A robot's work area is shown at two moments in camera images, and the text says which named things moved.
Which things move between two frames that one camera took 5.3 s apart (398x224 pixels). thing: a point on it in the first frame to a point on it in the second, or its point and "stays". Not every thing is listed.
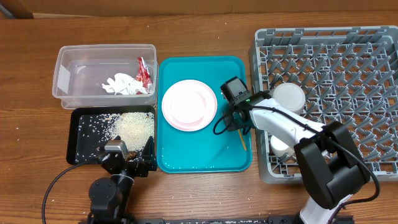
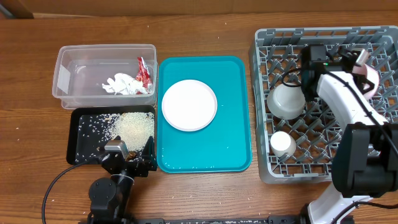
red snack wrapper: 143,75 stays
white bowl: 291,96 stays
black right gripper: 232,121 to 347,55
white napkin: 123,84 stays
